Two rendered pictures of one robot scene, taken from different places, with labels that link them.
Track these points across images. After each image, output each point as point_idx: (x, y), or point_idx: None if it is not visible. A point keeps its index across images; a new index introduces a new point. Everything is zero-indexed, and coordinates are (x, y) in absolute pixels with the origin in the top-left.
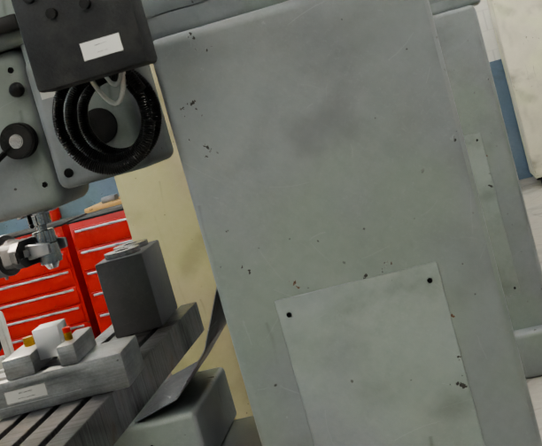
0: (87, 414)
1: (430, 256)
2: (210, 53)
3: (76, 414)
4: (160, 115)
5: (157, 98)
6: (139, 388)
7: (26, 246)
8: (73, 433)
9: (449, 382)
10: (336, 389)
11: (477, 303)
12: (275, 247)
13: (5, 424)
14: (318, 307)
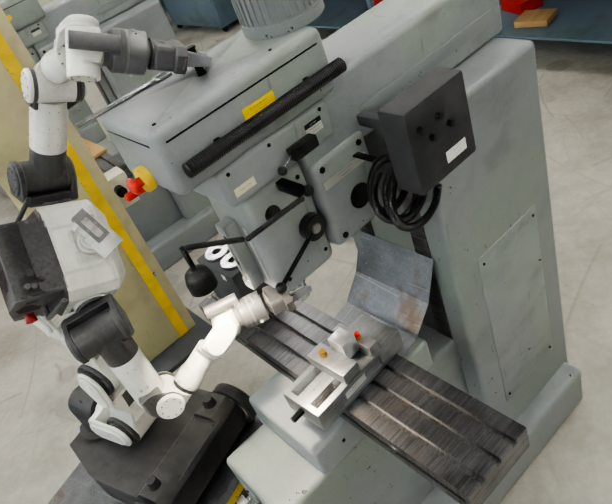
0: (429, 377)
1: (532, 202)
2: None
3: (418, 380)
4: None
5: None
6: None
7: (292, 293)
8: (463, 392)
9: (536, 261)
10: (499, 290)
11: (545, 217)
12: (478, 230)
13: (365, 411)
14: (494, 253)
